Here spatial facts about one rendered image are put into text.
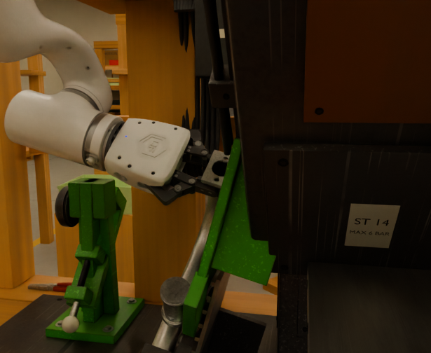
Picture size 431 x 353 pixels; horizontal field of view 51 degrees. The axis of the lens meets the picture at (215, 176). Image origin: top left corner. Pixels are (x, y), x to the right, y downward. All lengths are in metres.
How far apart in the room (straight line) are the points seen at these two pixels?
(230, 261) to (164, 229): 0.42
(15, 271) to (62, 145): 0.54
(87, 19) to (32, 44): 10.91
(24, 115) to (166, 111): 0.31
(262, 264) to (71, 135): 0.32
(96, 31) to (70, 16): 0.71
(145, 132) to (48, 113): 0.14
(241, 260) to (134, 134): 0.24
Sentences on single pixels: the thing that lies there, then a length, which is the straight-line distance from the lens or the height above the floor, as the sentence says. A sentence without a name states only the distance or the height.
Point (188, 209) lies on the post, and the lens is 0.92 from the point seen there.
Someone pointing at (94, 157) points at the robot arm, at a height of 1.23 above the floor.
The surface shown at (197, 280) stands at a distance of 0.54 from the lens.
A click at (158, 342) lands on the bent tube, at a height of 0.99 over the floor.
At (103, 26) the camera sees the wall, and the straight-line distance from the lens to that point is 11.37.
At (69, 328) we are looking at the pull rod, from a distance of 0.81.
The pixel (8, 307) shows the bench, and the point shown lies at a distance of 1.08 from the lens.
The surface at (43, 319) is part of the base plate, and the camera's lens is 0.95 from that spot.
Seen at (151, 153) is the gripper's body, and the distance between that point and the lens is 0.63.
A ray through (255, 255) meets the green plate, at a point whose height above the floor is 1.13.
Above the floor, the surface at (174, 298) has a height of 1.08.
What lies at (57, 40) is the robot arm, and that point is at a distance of 0.66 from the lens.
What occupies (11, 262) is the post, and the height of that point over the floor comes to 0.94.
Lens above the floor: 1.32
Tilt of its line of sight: 10 degrees down
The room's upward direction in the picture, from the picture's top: straight up
